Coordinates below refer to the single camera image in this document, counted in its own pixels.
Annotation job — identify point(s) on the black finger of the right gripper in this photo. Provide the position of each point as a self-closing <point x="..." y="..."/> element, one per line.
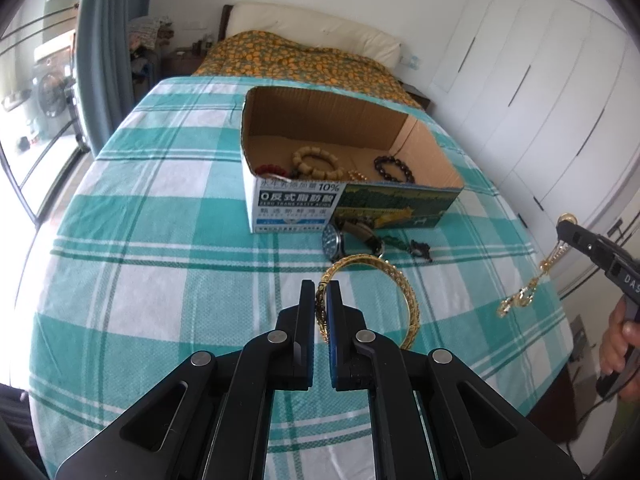
<point x="580" y="237"/>

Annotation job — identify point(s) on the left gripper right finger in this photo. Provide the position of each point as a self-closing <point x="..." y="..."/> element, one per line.
<point x="431" y="416"/>

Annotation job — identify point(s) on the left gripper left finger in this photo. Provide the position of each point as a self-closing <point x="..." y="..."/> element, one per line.
<point x="210" y="417"/>

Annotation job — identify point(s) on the gold woven bangle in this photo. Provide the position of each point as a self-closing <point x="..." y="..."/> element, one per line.
<point x="381" y="289"/>

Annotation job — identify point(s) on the person's right hand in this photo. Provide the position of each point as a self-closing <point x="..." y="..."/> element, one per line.
<point x="619" y="337"/>

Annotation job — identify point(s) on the white wardrobe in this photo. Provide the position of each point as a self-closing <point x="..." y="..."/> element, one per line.
<point x="544" y="96"/>

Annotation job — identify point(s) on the teal plaid bed sheet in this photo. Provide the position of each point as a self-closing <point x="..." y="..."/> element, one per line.
<point x="154" y="260"/>

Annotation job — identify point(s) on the open cardboard box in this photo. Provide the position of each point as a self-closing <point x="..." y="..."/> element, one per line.
<point x="309" y="156"/>

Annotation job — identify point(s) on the glass sliding door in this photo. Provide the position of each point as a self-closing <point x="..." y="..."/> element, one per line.
<point x="40" y="37"/>

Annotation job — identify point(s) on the dark wooden nightstand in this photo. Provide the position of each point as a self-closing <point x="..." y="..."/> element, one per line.
<point x="180" y="62"/>

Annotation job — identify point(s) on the orange floral quilt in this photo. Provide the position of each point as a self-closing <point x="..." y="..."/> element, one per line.
<point x="268" y="56"/>

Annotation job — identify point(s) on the cream bed headboard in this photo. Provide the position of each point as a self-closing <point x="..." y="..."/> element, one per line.
<point x="311" y="28"/>

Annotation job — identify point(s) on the pile of clothes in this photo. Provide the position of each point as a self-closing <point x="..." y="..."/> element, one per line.
<point x="147" y="34"/>

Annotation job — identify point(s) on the blue curtain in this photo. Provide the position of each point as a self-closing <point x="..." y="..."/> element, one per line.
<point x="103" y="65"/>

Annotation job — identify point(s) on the wall socket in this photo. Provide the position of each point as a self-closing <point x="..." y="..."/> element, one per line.
<point x="411" y="61"/>

